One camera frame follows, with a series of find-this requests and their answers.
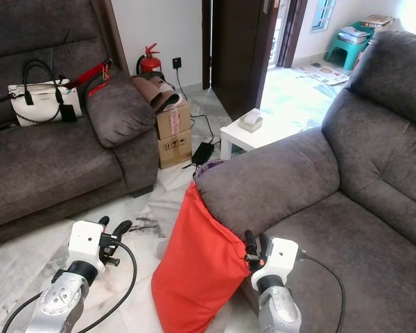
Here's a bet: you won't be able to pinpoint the red pillow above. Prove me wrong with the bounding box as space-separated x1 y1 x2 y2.
151 182 250 333

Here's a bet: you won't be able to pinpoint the dark grey fabric sofa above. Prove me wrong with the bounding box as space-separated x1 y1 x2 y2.
0 0 159 247
194 29 416 333

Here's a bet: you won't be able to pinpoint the purple patterned bag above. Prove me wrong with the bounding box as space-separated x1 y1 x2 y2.
193 160 226 180

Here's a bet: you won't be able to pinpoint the cardboard box black symbols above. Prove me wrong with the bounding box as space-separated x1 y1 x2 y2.
158 132 193 169

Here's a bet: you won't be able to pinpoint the black power adapter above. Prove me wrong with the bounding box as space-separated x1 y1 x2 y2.
191 141 214 166

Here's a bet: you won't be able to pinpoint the white side table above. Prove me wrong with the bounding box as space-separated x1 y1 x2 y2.
220 109 302 160

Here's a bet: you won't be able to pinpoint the beige tissue box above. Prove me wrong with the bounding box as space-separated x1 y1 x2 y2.
239 110 264 133

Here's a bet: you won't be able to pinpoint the cardboard box pink tape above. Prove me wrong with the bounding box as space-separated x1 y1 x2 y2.
156 101 193 139

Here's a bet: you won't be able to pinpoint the beige brown padded cushion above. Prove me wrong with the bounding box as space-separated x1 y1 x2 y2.
132 74 181 113

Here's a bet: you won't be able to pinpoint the red fire extinguisher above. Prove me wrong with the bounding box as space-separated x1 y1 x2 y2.
137 43 162 76

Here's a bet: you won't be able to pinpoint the printed newspaper sheets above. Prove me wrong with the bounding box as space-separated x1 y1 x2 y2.
295 64 351 86

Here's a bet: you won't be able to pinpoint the dark wooden door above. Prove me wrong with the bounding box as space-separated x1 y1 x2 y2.
201 0 281 120

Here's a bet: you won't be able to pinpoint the green plastic stool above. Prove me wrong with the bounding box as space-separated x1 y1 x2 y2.
324 26 374 70

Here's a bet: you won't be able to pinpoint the tan flat cardboard box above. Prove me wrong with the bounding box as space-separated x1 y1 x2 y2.
361 15 395 35

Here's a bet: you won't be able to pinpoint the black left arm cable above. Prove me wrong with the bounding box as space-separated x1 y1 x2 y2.
0 240 139 333

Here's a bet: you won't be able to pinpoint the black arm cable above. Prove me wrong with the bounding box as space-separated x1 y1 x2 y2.
298 253 347 333
0 240 139 333

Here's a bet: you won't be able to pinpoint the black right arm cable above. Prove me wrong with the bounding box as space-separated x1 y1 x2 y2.
298 253 347 333

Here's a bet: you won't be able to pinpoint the white handbag black handles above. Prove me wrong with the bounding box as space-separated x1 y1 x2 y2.
8 58 83 127

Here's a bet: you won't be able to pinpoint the red strap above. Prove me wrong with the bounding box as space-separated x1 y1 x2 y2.
73 60 113 96

